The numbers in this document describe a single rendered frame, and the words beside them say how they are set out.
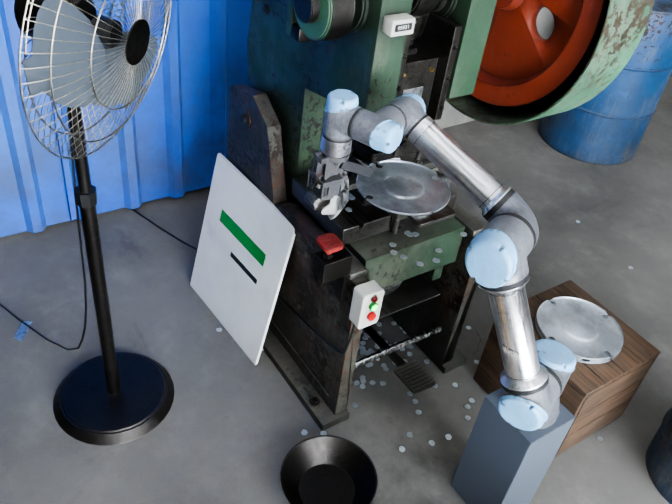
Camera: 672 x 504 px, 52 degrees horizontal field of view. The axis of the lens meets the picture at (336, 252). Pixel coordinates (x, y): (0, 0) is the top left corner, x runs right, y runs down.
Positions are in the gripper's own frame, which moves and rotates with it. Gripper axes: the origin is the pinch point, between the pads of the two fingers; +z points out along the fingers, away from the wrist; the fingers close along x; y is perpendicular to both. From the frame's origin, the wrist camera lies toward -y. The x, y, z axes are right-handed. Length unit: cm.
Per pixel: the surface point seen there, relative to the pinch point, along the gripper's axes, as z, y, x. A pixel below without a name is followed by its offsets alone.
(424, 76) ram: -26.9, -36.2, -14.5
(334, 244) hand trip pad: 9.1, -0.3, 2.0
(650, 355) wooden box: 50, -96, 55
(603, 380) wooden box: 50, -73, 55
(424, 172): 6.9, -44.4, -14.1
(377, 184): 6.9, -26.4, -14.7
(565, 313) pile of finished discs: 48, -83, 29
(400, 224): 16.4, -29.9, -4.8
